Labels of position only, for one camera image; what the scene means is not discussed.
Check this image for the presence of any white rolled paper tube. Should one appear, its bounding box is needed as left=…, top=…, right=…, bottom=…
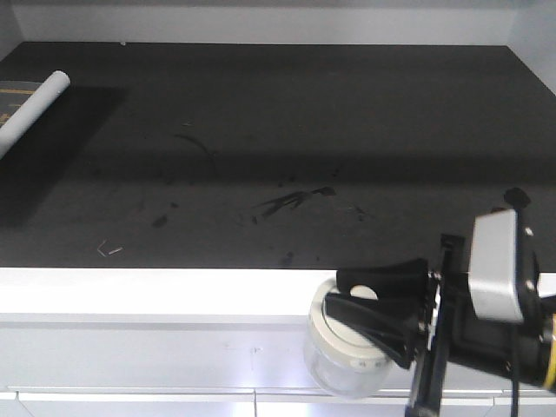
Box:
left=1, top=70, right=70, bottom=158

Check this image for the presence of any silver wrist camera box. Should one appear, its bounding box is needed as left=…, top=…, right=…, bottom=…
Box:
left=467, top=209, right=524, bottom=324

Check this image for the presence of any glass jar with cream lid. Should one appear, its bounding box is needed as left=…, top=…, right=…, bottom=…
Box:
left=303, top=278, right=394, bottom=399

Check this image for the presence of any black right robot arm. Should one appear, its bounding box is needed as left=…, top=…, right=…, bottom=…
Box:
left=324, top=235, right=555, bottom=416

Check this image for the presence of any dark printed sheet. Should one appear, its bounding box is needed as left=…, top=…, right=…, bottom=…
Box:
left=0, top=81, right=40, bottom=126

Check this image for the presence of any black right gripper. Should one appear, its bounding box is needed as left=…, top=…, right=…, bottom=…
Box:
left=324, top=235, right=543, bottom=416

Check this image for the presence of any white cabinet drawer front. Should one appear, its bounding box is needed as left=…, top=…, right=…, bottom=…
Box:
left=1, top=387, right=555, bottom=416

